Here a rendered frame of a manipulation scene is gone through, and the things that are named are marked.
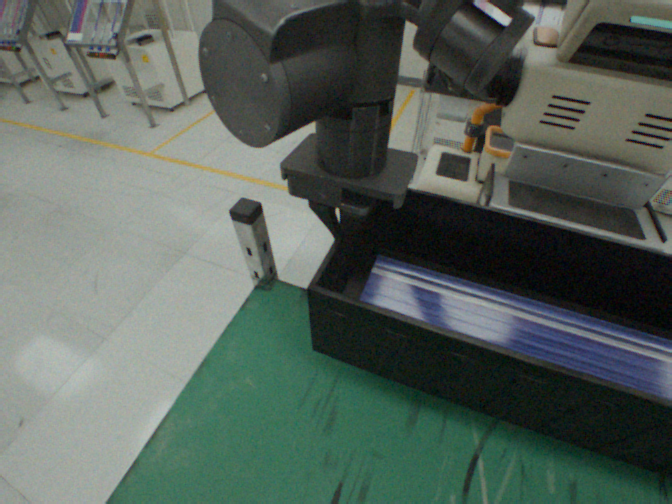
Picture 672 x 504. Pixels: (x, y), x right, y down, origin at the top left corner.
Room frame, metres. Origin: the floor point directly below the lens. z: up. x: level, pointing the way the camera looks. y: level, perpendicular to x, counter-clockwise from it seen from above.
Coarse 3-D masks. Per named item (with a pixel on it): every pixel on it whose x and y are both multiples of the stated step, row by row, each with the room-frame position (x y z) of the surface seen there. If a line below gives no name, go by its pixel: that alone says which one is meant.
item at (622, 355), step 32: (384, 288) 0.19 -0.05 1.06; (416, 288) 0.19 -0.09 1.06; (448, 288) 0.19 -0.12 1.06; (480, 288) 0.19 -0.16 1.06; (448, 320) 0.15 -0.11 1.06; (480, 320) 0.15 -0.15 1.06; (512, 320) 0.15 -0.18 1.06; (544, 320) 0.15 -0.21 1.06; (576, 320) 0.15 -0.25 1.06; (544, 352) 0.11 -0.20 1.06; (576, 352) 0.11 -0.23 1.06; (608, 352) 0.11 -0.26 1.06; (640, 352) 0.11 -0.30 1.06; (640, 384) 0.08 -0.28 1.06
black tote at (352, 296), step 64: (384, 256) 0.27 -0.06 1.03; (448, 256) 0.25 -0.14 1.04; (512, 256) 0.23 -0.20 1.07; (576, 256) 0.21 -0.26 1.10; (640, 256) 0.19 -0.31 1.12; (320, 320) 0.14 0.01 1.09; (384, 320) 0.12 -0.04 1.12; (640, 320) 0.16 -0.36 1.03; (448, 384) 0.09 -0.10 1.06; (512, 384) 0.08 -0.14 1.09; (576, 384) 0.07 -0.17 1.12; (640, 448) 0.03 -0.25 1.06
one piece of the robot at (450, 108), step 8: (448, 96) 0.52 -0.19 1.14; (440, 104) 0.51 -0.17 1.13; (448, 104) 0.51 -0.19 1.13; (456, 104) 0.51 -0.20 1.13; (464, 104) 0.50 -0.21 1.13; (440, 112) 0.51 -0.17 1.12; (448, 112) 0.50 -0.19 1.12; (456, 112) 0.50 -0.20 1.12; (464, 112) 0.50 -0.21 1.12; (456, 120) 0.50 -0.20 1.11; (464, 120) 0.49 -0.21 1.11
